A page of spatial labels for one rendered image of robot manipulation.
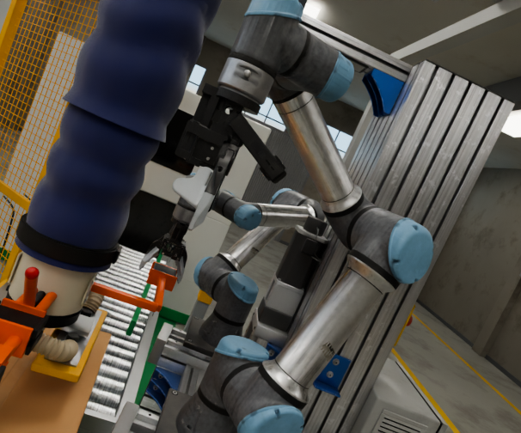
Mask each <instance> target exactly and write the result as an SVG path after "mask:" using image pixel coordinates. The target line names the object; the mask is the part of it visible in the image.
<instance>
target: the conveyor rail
mask: <svg viewBox="0 0 521 433"><path fill-rule="evenodd" d="M169 261H170V262H169ZM173 262H174V260H173V259H170V258H168V259H167V262H166V265H167V266H169V267H172V265H173ZM152 315H153V312H152V311H150V313H149V315H148V319H147V321H146V324H145V327H144V331H143V334H142V336H141V338H140V341H139V343H138V348H137V350H136V353H135V356H134V359H133V360H132V365H131V368H130V370H129V373H128V376H127V379H126V383H125V385H124V390H123V391H122V394H121V396H120V402H119V404H118V406H117V409H116V412H115V417H116V418H119V416H120V414H121V412H122V410H123V408H124V406H125V404H126V402H127V401H129V402H132V403H133V404H134V402H135V399H136V395H137V392H138V387H139V383H140V380H141V377H142V374H143V371H144V365H145V362H146V358H147V356H148V352H149V348H150V343H151V340H152V337H153V333H154V331H155V327H156V322H157V318H158V315H159V312H157V311H156V312H155V313H154V315H153V316H152Z"/></svg>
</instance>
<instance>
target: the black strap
mask: <svg viewBox="0 0 521 433"><path fill-rule="evenodd" d="M27 215H28V214H27V213H26V214H24V215H22V216H21V220H20V222H19V225H18V227H17V230H16V235H17V237H18V238H19V240H20V241H21V242H22V243H23V244H25V245H26V246H27V247H29V248H31V249H33V250H34V251H35V252H37V253H40V254H43V255H45V256H46V257H49V258H52V259H56V260H59V261H62V262H65V263H69V264H73V265H82V266H104V265H110V264H111V263H113V264H115V263H116V261H117V259H118V257H119V256H120V252H121V250H122V246H120V244H119V243H118V242H117V243H116V245H115V246H114V247H112V248H110V249H91V248H85V247H78V246H74V245H71V244H67V243H63V242H61V241H57V240H54V239H53V238H50V237H48V236H46V235H43V234H41V233H39V232H37V231H36V230H35V229H33V228H32V227H31V226H29V225H28V223H27Z"/></svg>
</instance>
